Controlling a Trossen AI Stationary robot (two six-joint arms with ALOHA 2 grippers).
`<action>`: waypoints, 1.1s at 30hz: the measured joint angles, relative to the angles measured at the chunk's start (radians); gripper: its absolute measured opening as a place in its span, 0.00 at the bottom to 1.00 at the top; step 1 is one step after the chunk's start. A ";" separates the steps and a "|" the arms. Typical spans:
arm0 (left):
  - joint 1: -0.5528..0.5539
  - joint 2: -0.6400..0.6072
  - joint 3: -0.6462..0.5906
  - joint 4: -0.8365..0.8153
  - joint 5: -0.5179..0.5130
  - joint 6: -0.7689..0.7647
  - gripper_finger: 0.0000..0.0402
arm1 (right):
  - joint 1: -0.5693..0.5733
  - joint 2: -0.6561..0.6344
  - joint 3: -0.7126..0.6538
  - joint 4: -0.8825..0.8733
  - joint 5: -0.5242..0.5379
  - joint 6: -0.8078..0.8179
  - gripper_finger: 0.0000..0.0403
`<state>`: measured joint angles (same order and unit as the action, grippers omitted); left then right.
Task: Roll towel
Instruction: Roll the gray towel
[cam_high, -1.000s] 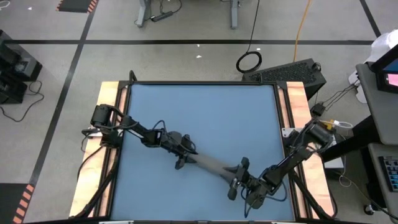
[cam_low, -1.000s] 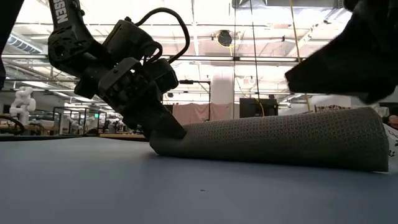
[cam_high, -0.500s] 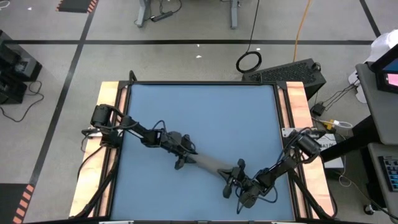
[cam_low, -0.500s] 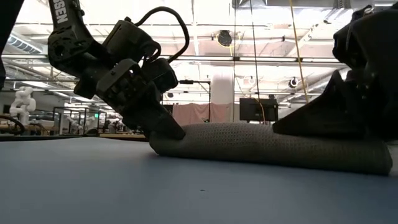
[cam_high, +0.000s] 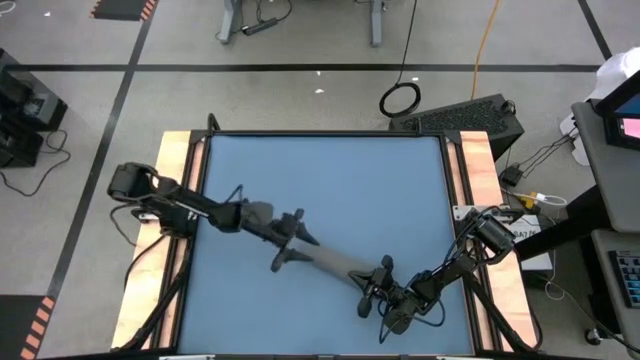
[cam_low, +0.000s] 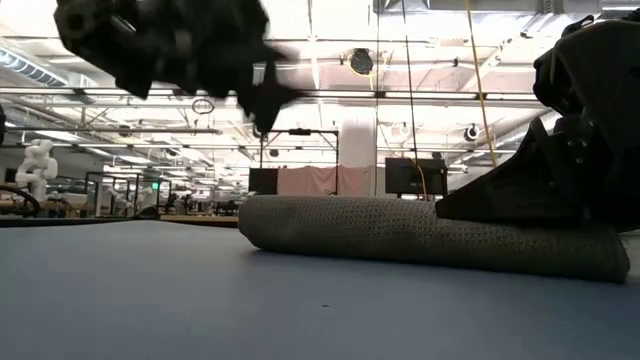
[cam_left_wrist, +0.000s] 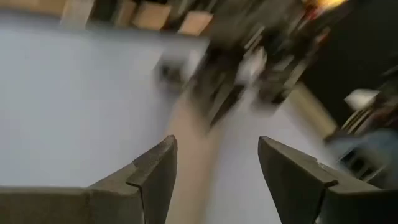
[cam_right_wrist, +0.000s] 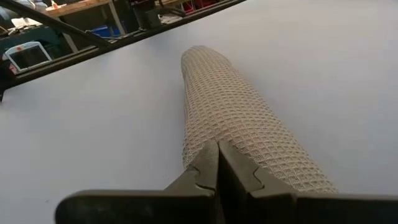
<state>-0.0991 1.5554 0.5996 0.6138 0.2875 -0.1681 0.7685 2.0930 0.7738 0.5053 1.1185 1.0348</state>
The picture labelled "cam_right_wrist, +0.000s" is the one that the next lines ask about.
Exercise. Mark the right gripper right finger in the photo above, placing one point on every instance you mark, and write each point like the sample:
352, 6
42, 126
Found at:
280, 208

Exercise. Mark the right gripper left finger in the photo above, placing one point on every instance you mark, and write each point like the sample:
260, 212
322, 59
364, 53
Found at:
140, 207

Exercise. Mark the grey waffle-weave towel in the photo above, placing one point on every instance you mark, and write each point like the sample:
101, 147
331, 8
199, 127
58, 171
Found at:
230, 102

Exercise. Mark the blue storage bin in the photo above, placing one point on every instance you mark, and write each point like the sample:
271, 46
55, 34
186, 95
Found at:
104, 31

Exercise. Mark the white framed tablet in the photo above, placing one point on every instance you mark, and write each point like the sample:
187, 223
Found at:
28, 57

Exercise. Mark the black box device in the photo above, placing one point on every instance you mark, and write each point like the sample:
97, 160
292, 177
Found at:
149, 17

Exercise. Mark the red storage bin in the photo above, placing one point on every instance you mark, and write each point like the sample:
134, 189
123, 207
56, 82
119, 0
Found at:
189, 5

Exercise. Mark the wooden workbench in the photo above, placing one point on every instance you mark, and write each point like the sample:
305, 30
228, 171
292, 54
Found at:
77, 6

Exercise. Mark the black table frame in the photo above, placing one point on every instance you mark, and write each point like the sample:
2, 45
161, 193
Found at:
71, 60

